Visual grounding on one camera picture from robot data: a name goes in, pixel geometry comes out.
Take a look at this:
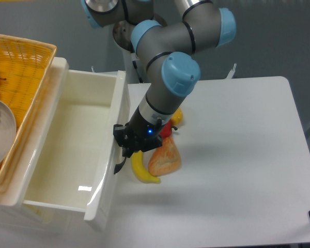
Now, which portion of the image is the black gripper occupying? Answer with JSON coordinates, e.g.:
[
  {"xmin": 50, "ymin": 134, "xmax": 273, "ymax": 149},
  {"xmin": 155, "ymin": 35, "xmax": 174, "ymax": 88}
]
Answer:
[{"xmin": 113, "ymin": 107, "xmax": 165, "ymax": 157}]

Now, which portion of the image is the black top drawer handle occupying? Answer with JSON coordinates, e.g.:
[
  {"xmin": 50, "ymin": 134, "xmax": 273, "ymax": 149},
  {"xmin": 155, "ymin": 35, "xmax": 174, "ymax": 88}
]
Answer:
[{"xmin": 114, "ymin": 157, "xmax": 127, "ymax": 175}]

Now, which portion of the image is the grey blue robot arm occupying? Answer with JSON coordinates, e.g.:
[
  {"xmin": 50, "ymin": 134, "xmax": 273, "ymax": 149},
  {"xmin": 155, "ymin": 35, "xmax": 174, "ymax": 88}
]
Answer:
[{"xmin": 81, "ymin": 1, "xmax": 237, "ymax": 158}]

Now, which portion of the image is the white drawer cabinet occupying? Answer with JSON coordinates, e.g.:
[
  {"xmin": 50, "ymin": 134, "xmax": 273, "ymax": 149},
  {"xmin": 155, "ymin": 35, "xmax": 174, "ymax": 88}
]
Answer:
[{"xmin": 0, "ymin": 57, "xmax": 69, "ymax": 228}]

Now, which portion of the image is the red bell pepper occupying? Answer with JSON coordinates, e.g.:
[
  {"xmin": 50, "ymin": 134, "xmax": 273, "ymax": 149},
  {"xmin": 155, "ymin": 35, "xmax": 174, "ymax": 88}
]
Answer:
[{"xmin": 160, "ymin": 120, "xmax": 178, "ymax": 139}]

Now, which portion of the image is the yellow banana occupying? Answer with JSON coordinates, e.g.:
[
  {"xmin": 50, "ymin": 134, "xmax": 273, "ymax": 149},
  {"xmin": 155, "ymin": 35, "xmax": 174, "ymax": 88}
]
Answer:
[{"xmin": 131, "ymin": 151, "xmax": 161, "ymax": 183}]

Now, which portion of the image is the triangular bread pastry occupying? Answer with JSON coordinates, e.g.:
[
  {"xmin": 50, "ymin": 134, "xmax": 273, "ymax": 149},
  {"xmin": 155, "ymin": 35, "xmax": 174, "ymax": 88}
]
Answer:
[{"xmin": 148, "ymin": 136, "xmax": 181, "ymax": 177}]

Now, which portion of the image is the yellow bell pepper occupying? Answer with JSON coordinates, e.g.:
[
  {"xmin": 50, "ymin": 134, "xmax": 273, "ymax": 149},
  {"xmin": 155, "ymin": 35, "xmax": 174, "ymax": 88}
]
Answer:
[{"xmin": 170, "ymin": 107, "xmax": 183, "ymax": 126}]

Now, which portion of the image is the white plate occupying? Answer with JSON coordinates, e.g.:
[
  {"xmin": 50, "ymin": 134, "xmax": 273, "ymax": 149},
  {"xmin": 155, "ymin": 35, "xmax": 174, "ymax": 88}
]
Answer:
[{"xmin": 0, "ymin": 101, "xmax": 17, "ymax": 163}]

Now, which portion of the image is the yellow woven basket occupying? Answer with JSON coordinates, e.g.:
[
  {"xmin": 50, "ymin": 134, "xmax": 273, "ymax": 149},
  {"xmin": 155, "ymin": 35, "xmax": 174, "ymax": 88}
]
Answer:
[{"xmin": 0, "ymin": 34, "xmax": 57, "ymax": 184}]

